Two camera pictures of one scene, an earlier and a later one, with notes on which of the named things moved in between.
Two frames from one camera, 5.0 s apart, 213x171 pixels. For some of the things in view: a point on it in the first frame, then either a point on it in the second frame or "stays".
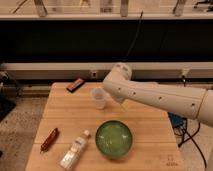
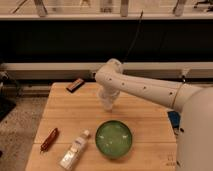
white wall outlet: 94,74 stays
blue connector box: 177,120 stays
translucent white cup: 100,96 → 107,98
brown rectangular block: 76,84 stays
